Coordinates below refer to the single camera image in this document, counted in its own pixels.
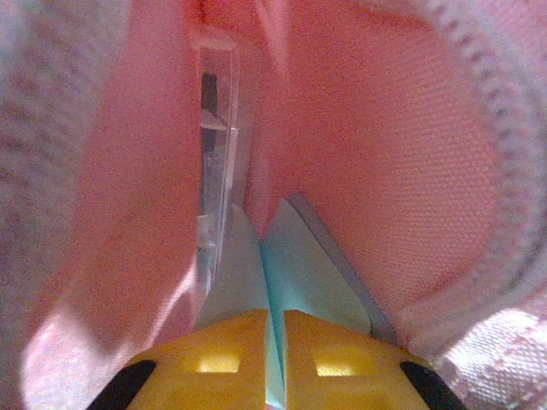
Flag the light blue sticky note pad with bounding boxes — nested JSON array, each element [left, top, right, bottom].
[[199, 194, 399, 410]]

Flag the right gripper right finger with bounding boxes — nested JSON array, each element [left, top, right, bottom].
[[283, 309, 468, 410]]

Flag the pink school backpack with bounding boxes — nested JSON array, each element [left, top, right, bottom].
[[0, 0, 547, 410]]

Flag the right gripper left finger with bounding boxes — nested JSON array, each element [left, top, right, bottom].
[[87, 308, 269, 410]]

